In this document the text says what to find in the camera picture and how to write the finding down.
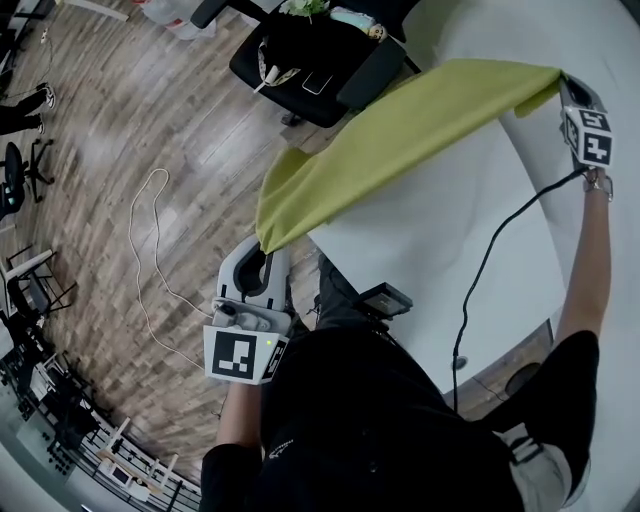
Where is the yellow-green cloth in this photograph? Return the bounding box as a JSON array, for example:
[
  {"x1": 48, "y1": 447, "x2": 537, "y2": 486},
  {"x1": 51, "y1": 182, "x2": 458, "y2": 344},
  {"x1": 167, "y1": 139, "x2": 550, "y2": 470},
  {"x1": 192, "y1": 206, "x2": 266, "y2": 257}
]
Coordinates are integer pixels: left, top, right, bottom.
[{"x1": 254, "y1": 58, "x2": 564, "y2": 255}]

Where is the long white floor cable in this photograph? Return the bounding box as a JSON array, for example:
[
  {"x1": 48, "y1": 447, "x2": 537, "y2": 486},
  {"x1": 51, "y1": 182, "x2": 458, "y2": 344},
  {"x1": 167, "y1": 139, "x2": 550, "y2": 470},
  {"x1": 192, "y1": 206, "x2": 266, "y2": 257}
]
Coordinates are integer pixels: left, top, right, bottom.
[{"x1": 128, "y1": 168, "x2": 221, "y2": 374}]

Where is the clear plastic bag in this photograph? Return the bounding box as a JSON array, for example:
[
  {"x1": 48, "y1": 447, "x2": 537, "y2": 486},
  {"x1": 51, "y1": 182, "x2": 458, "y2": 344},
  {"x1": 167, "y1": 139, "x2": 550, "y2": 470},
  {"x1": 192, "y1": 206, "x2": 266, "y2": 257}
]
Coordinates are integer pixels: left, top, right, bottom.
[{"x1": 141, "y1": 0, "x2": 220, "y2": 41}]

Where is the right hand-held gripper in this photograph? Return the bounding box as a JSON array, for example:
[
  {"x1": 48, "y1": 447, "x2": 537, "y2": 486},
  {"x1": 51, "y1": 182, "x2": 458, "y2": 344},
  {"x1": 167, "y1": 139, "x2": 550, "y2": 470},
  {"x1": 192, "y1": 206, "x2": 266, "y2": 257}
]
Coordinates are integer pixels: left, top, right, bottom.
[{"x1": 558, "y1": 74, "x2": 615, "y2": 168}]

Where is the white patterned lanyard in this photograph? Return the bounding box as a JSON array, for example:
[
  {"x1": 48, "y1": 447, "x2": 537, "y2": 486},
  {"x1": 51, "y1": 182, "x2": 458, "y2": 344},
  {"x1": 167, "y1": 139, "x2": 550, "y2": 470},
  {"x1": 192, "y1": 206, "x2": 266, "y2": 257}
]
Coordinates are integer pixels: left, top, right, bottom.
[{"x1": 252, "y1": 33, "x2": 302, "y2": 95}]

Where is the small flower bunch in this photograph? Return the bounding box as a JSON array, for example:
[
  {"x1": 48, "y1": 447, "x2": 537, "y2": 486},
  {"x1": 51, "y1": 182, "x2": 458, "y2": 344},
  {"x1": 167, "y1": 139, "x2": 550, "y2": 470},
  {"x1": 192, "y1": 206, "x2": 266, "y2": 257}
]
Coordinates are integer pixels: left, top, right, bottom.
[{"x1": 278, "y1": 0, "x2": 332, "y2": 25}]

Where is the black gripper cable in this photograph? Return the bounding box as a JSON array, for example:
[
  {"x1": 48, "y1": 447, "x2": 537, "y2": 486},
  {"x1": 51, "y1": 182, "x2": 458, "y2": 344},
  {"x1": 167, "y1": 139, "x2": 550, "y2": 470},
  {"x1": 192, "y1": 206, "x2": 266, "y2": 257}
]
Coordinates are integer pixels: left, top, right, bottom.
[{"x1": 451, "y1": 167, "x2": 589, "y2": 414}]

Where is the person's left leg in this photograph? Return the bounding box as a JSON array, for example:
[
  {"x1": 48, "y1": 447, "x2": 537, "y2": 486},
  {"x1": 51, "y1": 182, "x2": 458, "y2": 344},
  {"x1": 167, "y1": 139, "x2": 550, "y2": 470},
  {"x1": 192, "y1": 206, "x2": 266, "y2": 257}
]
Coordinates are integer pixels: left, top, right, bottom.
[{"x1": 314, "y1": 253, "x2": 386, "y2": 331}]

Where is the person's left forearm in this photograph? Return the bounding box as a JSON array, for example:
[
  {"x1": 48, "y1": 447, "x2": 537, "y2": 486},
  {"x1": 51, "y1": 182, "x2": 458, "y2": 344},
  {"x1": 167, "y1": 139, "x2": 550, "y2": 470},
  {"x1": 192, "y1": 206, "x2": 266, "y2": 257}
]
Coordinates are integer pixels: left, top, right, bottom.
[{"x1": 214, "y1": 382, "x2": 266, "y2": 449}]

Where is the black rolling chair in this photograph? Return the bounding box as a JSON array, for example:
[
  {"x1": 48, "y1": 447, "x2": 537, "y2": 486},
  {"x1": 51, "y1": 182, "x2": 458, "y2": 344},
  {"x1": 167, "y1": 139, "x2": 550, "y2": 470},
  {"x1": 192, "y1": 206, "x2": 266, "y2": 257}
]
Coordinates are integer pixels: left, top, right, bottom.
[{"x1": 0, "y1": 139, "x2": 56, "y2": 222}]

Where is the pale patterned pouch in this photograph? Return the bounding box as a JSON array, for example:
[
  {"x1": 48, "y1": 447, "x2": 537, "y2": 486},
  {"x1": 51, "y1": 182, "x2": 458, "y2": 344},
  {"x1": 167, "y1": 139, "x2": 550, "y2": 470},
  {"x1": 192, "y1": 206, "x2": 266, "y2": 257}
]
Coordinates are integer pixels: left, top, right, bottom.
[{"x1": 329, "y1": 8, "x2": 390, "y2": 42}]

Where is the person's torso in black shirt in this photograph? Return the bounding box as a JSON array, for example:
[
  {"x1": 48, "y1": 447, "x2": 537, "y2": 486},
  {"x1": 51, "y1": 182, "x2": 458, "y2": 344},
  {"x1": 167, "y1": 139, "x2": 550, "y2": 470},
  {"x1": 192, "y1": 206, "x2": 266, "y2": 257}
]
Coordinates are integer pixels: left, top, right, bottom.
[{"x1": 199, "y1": 327, "x2": 601, "y2": 512}]

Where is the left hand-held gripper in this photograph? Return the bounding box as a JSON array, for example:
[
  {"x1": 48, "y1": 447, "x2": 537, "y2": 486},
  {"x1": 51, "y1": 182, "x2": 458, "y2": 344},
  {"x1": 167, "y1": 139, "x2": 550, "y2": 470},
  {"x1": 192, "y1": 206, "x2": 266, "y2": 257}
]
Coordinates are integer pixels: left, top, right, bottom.
[{"x1": 202, "y1": 235, "x2": 295, "y2": 387}]

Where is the black waist-mounted device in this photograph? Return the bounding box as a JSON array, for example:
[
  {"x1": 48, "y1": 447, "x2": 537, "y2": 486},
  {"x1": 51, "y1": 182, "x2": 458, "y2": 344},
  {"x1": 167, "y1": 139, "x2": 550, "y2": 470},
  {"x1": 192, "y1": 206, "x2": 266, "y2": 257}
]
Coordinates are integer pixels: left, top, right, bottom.
[{"x1": 357, "y1": 282, "x2": 415, "y2": 331}]

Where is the black wire shelf rack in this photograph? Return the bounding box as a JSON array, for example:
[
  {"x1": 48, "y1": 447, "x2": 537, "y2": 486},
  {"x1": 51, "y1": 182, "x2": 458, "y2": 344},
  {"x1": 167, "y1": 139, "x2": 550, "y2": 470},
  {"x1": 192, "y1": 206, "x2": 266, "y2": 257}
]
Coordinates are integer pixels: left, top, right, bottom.
[{"x1": 0, "y1": 319, "x2": 201, "y2": 512}]

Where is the person's right forearm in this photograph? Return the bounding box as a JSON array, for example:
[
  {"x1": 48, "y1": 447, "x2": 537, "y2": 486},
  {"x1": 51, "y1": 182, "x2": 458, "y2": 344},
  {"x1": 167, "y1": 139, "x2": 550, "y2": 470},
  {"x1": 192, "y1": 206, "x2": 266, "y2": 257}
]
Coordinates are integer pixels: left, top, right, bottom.
[{"x1": 554, "y1": 187, "x2": 615, "y2": 346}]

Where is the black folding chair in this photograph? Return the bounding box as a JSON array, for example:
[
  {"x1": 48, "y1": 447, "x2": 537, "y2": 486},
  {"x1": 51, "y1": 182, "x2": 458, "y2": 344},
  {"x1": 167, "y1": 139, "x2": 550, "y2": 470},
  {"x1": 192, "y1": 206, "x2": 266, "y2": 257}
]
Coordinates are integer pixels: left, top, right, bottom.
[{"x1": 3, "y1": 247, "x2": 80, "y2": 319}]

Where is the silver wristwatch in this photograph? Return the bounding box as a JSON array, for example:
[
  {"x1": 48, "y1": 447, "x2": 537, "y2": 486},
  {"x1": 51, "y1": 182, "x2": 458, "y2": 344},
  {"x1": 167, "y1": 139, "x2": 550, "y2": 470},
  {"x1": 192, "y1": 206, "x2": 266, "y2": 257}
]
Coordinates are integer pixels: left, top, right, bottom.
[{"x1": 582, "y1": 172, "x2": 615, "y2": 203}]

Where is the dark smartphone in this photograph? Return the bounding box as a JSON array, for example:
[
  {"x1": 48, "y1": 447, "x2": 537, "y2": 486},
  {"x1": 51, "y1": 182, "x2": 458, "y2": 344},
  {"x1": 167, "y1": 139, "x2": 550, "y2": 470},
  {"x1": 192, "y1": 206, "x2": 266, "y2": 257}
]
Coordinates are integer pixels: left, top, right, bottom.
[{"x1": 301, "y1": 71, "x2": 335, "y2": 96}]

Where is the black office chair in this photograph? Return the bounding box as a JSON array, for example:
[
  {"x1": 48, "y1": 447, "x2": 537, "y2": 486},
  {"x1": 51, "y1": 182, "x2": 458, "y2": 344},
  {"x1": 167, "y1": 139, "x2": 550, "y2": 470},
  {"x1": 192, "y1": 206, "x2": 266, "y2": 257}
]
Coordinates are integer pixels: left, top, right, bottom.
[{"x1": 192, "y1": 0, "x2": 421, "y2": 130}]

